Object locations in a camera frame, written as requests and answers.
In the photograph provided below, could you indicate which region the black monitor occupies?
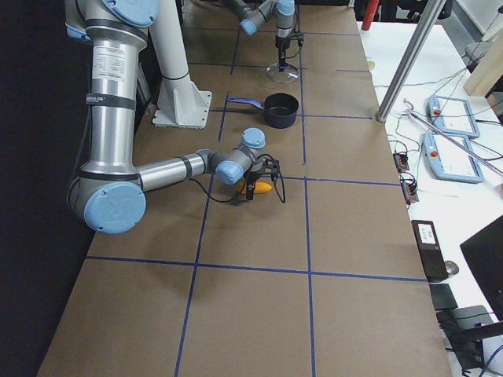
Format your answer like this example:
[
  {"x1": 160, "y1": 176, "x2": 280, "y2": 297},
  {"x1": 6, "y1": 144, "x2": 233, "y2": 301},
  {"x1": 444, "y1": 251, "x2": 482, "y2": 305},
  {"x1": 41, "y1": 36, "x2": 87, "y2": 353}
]
[{"x1": 461, "y1": 220, "x2": 502, "y2": 320}]

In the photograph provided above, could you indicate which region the orange relay board near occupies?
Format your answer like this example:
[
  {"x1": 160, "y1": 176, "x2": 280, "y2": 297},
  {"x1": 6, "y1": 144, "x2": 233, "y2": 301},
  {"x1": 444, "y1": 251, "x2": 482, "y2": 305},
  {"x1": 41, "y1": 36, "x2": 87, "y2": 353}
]
[{"x1": 399, "y1": 172, "x2": 419, "y2": 205}]

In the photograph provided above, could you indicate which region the near teach pendant tablet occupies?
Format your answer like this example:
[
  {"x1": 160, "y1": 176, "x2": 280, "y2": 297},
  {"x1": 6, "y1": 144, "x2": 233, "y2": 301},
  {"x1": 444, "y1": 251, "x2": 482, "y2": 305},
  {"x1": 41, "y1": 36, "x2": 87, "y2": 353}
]
[{"x1": 423, "y1": 131, "x2": 484, "y2": 184}]

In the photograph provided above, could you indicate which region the orange relay board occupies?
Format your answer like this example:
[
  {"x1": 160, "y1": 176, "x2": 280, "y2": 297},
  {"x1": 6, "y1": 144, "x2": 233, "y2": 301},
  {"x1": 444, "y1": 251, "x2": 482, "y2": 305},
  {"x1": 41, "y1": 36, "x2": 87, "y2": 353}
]
[
  {"x1": 399, "y1": 172, "x2": 419, "y2": 205},
  {"x1": 393, "y1": 152, "x2": 409, "y2": 173}
]

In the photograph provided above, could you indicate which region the yellow corn cob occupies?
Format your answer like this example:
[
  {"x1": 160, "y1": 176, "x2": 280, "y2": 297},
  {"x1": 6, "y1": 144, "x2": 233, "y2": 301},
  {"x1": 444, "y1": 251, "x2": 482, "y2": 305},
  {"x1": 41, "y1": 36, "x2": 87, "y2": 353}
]
[{"x1": 240, "y1": 181, "x2": 273, "y2": 195}]

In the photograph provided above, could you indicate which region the orange relay board far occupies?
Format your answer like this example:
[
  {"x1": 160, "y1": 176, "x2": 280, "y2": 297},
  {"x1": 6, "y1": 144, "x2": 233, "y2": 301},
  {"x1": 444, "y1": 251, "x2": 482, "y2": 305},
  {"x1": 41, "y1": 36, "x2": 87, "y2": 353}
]
[{"x1": 393, "y1": 152, "x2": 409, "y2": 173}]

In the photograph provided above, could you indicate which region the far teach pendant tablet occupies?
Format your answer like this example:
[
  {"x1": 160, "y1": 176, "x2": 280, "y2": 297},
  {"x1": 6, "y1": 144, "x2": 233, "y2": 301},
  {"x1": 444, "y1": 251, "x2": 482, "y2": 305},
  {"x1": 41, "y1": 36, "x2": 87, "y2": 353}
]
[{"x1": 427, "y1": 95, "x2": 480, "y2": 139}]

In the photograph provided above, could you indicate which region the aluminium frame post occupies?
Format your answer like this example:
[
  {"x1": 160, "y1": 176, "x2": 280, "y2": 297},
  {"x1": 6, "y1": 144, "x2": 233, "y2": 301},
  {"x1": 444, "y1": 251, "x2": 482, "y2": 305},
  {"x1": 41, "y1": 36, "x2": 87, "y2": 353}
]
[{"x1": 376, "y1": 0, "x2": 446, "y2": 123}]

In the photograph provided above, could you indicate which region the teach pendant tablet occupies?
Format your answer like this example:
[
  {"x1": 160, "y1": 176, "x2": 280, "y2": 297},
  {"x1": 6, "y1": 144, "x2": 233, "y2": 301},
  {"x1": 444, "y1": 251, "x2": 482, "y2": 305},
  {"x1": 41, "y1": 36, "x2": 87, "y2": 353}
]
[
  {"x1": 427, "y1": 95, "x2": 480, "y2": 139},
  {"x1": 423, "y1": 131, "x2": 484, "y2": 184}
]

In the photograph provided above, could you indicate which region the glass pot lid blue knob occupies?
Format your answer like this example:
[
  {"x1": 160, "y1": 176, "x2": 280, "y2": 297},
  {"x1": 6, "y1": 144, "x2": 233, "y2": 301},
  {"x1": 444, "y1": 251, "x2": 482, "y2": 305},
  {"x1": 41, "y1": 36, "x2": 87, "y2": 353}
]
[{"x1": 266, "y1": 64, "x2": 299, "y2": 83}]

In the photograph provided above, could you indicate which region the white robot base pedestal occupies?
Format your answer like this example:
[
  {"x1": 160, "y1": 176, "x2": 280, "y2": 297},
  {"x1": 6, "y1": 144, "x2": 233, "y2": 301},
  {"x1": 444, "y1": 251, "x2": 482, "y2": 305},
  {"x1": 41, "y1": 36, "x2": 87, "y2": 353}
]
[{"x1": 149, "y1": 0, "x2": 212, "y2": 129}]

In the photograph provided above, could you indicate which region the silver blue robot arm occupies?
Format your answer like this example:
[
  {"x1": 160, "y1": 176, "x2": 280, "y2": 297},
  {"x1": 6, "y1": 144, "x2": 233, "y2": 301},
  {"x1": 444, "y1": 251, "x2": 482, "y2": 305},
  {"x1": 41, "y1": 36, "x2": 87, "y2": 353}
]
[
  {"x1": 223, "y1": 0, "x2": 296, "y2": 72},
  {"x1": 65, "y1": 1, "x2": 266, "y2": 234}
]

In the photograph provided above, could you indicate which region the blue saucepan with handle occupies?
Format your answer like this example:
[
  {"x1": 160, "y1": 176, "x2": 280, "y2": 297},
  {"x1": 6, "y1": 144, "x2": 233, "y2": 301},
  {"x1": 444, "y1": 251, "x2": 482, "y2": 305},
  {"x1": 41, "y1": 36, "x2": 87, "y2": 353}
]
[{"x1": 228, "y1": 93, "x2": 299, "y2": 129}]

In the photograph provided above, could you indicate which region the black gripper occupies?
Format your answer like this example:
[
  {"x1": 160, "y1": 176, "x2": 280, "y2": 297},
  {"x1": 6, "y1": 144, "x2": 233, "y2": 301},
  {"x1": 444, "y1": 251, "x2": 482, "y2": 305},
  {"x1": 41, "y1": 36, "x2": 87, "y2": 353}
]
[
  {"x1": 245, "y1": 157, "x2": 271, "y2": 200},
  {"x1": 275, "y1": 36, "x2": 290, "y2": 71}
]

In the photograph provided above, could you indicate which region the metal rod with stand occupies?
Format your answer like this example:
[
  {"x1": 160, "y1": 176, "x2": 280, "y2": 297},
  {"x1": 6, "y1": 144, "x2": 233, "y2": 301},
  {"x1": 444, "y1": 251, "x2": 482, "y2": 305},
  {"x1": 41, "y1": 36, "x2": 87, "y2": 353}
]
[{"x1": 403, "y1": 97, "x2": 503, "y2": 176}]

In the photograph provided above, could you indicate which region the black power box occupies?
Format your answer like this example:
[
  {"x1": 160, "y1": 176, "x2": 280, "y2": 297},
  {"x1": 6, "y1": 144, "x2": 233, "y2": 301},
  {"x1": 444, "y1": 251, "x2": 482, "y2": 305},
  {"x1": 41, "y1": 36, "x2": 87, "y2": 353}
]
[{"x1": 411, "y1": 220, "x2": 448, "y2": 283}]

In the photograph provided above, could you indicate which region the red cylinder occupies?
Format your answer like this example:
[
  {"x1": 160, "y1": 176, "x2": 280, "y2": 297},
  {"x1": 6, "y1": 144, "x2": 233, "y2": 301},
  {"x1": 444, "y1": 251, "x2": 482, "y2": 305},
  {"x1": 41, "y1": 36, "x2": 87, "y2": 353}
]
[{"x1": 361, "y1": 0, "x2": 380, "y2": 31}]

